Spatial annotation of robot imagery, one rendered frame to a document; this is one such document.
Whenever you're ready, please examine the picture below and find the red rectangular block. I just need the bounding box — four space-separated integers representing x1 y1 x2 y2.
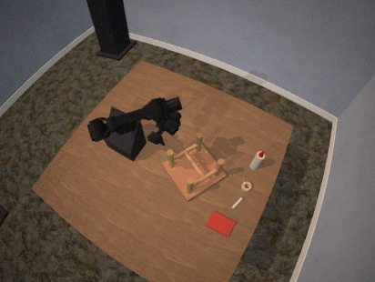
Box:
206 212 236 237

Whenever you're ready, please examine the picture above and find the white glue bottle with red cap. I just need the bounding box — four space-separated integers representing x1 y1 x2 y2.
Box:
249 151 265 170

